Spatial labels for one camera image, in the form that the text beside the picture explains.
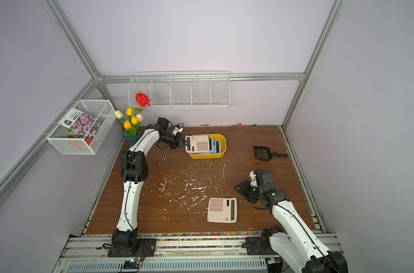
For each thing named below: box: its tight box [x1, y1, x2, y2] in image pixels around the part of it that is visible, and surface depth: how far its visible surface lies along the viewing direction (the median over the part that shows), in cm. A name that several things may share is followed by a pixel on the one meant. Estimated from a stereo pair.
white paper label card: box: [58, 107, 84, 129], surface depth 74 cm
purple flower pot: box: [67, 112, 103, 146], surface depth 76 cm
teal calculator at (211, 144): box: [203, 135, 214, 154], surface depth 104 cm
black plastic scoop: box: [253, 146, 289, 161], surface depth 107 cm
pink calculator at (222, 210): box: [207, 197, 238, 223], surface depth 84 cm
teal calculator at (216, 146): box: [212, 138, 222, 154], surface depth 107 cm
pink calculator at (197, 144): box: [185, 134, 210, 153], surface depth 104 cm
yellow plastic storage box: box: [188, 133, 227, 159], surface depth 104 cm
